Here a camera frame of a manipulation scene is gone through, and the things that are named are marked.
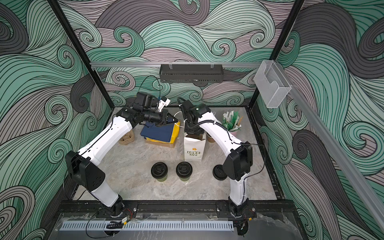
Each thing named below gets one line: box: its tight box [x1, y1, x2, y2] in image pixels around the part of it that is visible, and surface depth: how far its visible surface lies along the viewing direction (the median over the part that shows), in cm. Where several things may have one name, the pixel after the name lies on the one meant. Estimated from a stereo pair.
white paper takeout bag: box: [184, 132, 206, 162], surface depth 78 cm
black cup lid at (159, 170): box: [151, 162, 168, 179], surface depth 77 cm
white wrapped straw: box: [222, 110, 234, 124], surface depth 90 cm
